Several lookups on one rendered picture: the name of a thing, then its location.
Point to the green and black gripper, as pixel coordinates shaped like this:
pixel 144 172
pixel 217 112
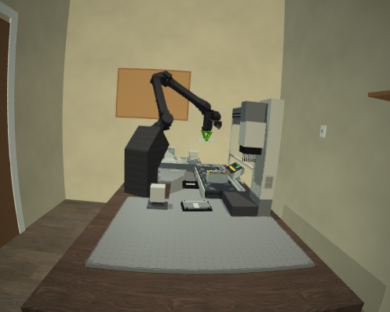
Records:
pixel 205 129

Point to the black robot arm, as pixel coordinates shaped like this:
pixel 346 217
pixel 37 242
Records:
pixel 165 118

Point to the yellow tip rack with grey top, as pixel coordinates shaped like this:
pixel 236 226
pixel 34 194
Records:
pixel 216 176

